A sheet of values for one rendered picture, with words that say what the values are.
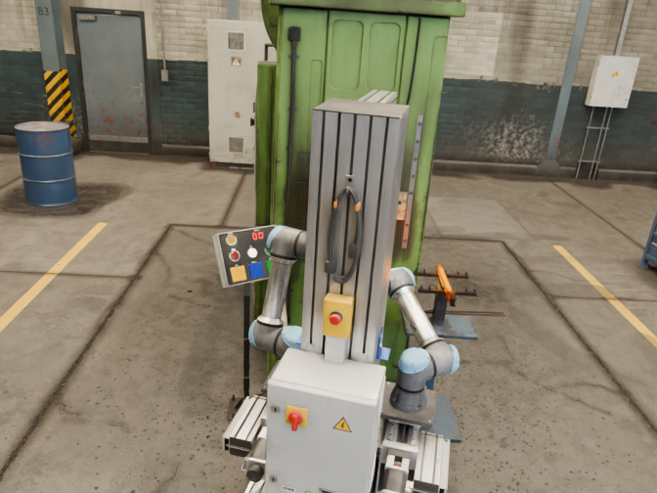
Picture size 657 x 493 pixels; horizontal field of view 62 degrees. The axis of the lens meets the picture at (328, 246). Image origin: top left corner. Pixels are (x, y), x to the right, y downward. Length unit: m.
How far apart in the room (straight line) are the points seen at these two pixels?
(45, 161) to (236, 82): 2.86
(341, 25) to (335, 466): 2.11
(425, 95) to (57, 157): 4.90
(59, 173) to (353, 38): 4.79
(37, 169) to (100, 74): 2.81
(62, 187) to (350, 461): 5.85
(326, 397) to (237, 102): 6.96
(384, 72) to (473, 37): 6.13
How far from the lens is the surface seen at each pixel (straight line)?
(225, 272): 2.87
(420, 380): 2.27
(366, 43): 3.04
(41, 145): 7.02
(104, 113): 9.58
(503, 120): 9.46
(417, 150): 3.19
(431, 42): 3.12
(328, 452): 1.84
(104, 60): 9.45
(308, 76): 3.01
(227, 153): 8.53
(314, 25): 3.00
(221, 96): 8.39
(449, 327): 3.20
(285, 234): 2.29
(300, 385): 1.73
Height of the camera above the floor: 2.28
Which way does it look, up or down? 23 degrees down
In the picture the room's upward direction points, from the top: 4 degrees clockwise
